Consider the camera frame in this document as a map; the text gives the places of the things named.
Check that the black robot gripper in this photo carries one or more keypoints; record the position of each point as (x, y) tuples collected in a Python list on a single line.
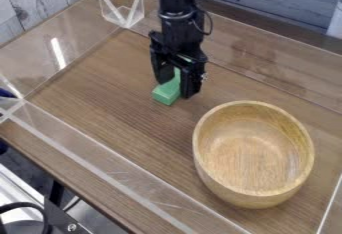
[(178, 43)]

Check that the green rectangular block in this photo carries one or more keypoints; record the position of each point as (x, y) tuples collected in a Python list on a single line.
[(167, 92)]

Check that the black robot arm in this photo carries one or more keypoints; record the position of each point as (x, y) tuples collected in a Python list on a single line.
[(184, 6)]

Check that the light wooden bowl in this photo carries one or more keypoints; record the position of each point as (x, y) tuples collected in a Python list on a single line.
[(254, 153)]

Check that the clear acrylic enclosure wall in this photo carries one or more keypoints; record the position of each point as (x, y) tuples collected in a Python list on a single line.
[(86, 122)]

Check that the black metal bracket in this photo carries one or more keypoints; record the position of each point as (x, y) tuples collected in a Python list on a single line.
[(61, 222)]

